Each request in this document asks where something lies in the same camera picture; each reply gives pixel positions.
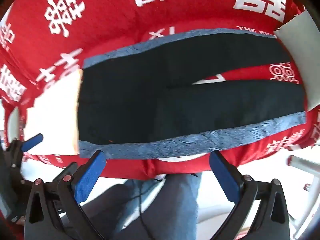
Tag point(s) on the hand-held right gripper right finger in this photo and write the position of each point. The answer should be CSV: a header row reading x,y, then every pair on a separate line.
x,y
225,177

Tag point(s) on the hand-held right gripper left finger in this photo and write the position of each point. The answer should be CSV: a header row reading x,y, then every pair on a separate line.
x,y
87,180

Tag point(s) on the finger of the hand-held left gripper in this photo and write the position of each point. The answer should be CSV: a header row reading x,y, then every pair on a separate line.
x,y
32,143

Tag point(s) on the black pants with blue stripes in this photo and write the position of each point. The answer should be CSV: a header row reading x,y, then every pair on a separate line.
x,y
155,97

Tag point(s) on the person's legs in blue jeans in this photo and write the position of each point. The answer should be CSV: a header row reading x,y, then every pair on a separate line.
x,y
165,205

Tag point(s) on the red printed blanket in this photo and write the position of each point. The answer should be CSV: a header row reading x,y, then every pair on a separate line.
x,y
105,22

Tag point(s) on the white metal frame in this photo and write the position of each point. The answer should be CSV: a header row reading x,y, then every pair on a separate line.
x,y
303,166

